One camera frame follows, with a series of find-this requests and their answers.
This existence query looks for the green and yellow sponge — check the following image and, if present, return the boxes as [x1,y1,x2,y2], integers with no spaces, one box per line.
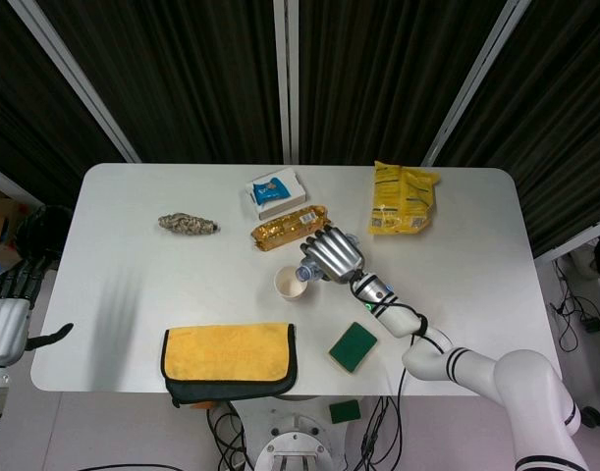
[327,321,379,377]

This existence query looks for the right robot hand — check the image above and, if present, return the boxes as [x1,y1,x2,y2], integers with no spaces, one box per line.
[299,224,367,286]

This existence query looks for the blue snack packet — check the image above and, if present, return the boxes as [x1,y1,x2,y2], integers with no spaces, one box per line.
[251,177,291,205]

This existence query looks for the black cable bundle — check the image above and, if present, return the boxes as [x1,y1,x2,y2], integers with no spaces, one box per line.
[205,399,254,471]
[357,395,404,471]

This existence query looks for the white cardboard box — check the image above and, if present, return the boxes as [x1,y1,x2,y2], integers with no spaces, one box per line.
[245,167,309,221]

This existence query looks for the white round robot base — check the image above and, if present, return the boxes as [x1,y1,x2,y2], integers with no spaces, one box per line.
[253,406,348,471]

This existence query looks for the black floor cable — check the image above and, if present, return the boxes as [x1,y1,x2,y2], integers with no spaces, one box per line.
[549,254,600,354]

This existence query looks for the white paper cup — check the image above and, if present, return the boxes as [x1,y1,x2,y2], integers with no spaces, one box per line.
[273,266,309,301]

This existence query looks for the black helmet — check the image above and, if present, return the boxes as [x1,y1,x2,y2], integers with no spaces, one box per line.
[14,204,75,264]

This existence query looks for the yellow snack bag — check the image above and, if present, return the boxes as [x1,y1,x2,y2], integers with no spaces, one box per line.
[366,160,441,236]

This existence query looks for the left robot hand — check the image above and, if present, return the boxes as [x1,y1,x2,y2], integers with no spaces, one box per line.
[0,254,75,367]

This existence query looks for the black pleated curtain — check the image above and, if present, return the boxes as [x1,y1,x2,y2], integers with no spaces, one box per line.
[0,0,600,259]

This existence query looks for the gold foil snack package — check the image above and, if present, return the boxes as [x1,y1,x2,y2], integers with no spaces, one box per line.
[250,204,334,252]

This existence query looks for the transparent plastic water bottle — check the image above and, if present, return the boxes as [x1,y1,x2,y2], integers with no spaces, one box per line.
[295,234,362,284]

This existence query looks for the white frame post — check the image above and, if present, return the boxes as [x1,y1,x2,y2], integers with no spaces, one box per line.
[420,0,532,167]
[14,0,142,164]
[273,0,300,166]

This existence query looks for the yellow cloth with dark edge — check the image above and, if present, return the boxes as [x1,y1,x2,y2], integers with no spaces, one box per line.
[159,322,299,408]

